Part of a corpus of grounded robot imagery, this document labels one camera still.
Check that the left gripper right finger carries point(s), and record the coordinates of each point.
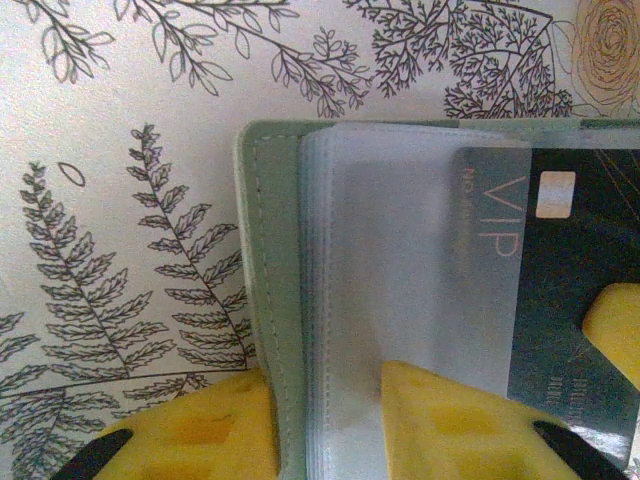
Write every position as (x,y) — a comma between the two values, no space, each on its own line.
(465,435)

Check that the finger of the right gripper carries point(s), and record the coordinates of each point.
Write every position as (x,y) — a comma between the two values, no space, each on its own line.
(620,330)

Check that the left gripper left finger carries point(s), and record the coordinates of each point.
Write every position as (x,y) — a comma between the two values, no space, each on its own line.
(200,435)

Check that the green card holder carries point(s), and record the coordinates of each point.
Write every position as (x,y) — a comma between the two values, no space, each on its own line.
(380,250)

